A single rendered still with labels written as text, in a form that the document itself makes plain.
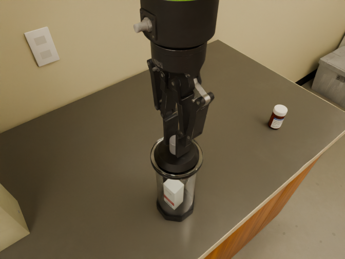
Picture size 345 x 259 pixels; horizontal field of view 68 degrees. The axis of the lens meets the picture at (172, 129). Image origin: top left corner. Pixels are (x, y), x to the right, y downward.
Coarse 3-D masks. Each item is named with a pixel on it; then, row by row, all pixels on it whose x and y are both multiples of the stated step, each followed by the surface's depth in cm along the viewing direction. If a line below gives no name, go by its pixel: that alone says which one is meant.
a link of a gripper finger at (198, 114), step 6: (210, 96) 35; (198, 102) 35; (204, 102) 35; (210, 102) 37; (192, 108) 37; (198, 108) 36; (204, 108) 37; (192, 114) 38; (198, 114) 37; (204, 114) 38; (192, 120) 38; (198, 120) 38; (204, 120) 40; (192, 126) 39; (198, 126) 40; (192, 132) 40; (198, 132) 41; (192, 138) 41
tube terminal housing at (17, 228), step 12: (0, 192) 58; (0, 204) 54; (12, 204) 63; (0, 216) 54; (12, 216) 57; (0, 228) 57; (12, 228) 59; (24, 228) 61; (0, 240) 59; (12, 240) 61
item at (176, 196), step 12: (156, 144) 54; (156, 168) 50; (192, 168) 50; (168, 180) 52; (180, 180) 51; (192, 180) 54; (168, 192) 56; (180, 192) 55; (192, 192) 59; (168, 204) 60; (180, 204) 59; (192, 204) 65
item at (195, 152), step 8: (160, 144) 52; (192, 144) 52; (160, 152) 51; (168, 152) 51; (192, 152) 51; (160, 160) 50; (168, 160) 49; (176, 160) 49; (184, 160) 49; (192, 160) 50; (168, 168) 49; (176, 168) 49; (184, 168) 49
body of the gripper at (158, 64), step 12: (156, 48) 32; (168, 48) 31; (180, 48) 31; (192, 48) 31; (204, 48) 33; (156, 60) 33; (168, 60) 32; (180, 60) 32; (192, 60) 32; (204, 60) 35; (168, 72) 37; (180, 72) 33; (192, 72) 34; (168, 84) 39; (180, 84) 36; (192, 84) 35
